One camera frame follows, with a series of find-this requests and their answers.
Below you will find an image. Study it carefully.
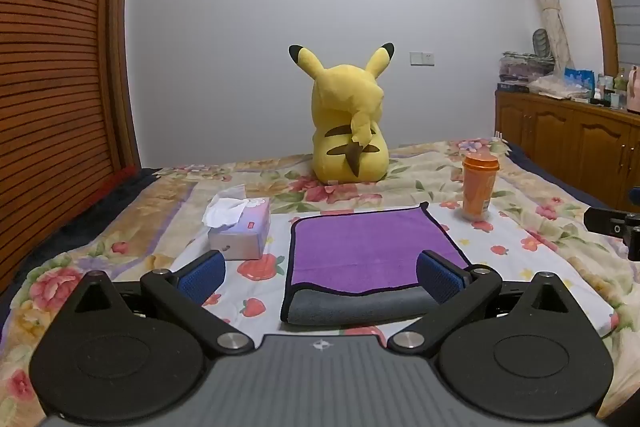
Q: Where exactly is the grey padded object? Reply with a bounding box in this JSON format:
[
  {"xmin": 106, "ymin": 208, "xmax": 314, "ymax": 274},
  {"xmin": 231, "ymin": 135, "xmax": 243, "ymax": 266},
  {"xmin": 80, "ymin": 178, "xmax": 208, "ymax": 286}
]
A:
[{"xmin": 532, "ymin": 28, "xmax": 554, "ymax": 58}]

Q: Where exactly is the tissue box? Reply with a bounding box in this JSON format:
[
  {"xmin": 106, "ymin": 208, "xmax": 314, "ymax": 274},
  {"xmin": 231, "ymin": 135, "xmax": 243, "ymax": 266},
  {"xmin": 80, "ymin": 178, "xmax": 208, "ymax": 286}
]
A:
[{"xmin": 202, "ymin": 186, "xmax": 272, "ymax": 261}]

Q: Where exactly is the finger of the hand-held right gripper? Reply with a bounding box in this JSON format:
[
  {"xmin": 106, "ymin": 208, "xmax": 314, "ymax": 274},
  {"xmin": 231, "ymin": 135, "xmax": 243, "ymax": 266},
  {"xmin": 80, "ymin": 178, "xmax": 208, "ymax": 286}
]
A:
[{"xmin": 583, "ymin": 205, "xmax": 628, "ymax": 237}]

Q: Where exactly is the orange plastic bottle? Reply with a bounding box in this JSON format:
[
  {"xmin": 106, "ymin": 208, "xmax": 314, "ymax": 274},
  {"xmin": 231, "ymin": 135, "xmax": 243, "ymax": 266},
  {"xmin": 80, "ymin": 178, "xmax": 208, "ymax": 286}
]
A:
[{"xmin": 460, "ymin": 151, "xmax": 501, "ymax": 223}]

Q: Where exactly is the wooden louvred wardrobe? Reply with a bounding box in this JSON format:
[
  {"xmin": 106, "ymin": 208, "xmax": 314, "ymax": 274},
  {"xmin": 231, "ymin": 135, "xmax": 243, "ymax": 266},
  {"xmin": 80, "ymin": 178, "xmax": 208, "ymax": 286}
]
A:
[{"xmin": 0, "ymin": 0, "xmax": 142, "ymax": 294}]

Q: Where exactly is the pink container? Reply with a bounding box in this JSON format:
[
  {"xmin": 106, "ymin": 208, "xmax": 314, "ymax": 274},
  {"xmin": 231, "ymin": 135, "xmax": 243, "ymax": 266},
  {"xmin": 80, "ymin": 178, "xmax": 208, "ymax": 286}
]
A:
[{"xmin": 625, "ymin": 65, "xmax": 640, "ymax": 113}]

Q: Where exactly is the wooden cabinet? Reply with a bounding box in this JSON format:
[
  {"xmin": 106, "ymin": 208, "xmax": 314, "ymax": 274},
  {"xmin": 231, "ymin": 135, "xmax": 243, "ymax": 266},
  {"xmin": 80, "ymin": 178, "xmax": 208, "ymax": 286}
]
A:
[{"xmin": 494, "ymin": 89, "xmax": 640, "ymax": 208}]

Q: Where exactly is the blue packet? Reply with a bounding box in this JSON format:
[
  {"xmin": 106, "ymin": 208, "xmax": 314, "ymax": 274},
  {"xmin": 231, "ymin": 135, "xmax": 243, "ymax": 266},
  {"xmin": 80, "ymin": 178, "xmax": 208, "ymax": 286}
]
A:
[{"xmin": 564, "ymin": 67, "xmax": 596, "ymax": 90}]

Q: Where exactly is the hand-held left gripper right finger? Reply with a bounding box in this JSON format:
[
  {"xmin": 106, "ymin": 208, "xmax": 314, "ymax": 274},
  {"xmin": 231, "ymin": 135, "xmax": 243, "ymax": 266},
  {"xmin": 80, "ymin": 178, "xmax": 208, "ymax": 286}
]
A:
[{"xmin": 388, "ymin": 249, "xmax": 584, "ymax": 355}]

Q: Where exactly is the purple and grey towel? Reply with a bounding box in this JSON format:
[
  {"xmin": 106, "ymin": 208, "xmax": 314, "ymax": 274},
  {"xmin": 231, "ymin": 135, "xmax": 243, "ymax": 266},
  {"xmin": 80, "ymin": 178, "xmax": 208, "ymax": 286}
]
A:
[{"xmin": 280, "ymin": 201, "xmax": 472, "ymax": 326}]

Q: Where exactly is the beige cloth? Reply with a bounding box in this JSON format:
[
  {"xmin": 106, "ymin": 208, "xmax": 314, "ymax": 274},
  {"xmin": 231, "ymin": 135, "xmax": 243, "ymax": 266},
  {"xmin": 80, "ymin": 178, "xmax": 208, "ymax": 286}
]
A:
[{"xmin": 527, "ymin": 74, "xmax": 592, "ymax": 102}]

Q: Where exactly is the yellow plush toy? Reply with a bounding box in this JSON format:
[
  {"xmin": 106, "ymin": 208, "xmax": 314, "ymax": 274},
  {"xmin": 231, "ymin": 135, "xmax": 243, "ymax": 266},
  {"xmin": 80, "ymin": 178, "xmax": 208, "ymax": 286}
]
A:
[{"xmin": 288, "ymin": 42, "xmax": 396, "ymax": 184}]

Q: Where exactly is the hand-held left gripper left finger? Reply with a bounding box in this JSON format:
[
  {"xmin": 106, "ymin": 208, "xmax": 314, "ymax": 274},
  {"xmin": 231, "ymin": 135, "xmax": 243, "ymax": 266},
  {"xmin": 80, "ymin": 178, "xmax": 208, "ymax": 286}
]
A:
[{"xmin": 61, "ymin": 250, "xmax": 253, "ymax": 355}]

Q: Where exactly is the floral bed sheet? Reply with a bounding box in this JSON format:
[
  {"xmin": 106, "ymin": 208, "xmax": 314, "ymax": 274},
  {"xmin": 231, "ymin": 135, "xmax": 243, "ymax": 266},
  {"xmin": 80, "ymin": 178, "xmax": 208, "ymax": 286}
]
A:
[{"xmin": 0, "ymin": 137, "xmax": 640, "ymax": 427}]

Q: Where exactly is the stack of folded clothes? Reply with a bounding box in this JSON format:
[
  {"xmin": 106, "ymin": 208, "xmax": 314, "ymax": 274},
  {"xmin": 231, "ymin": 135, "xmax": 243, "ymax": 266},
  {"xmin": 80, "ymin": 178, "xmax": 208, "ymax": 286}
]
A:
[{"xmin": 497, "ymin": 51, "xmax": 557, "ymax": 94}]

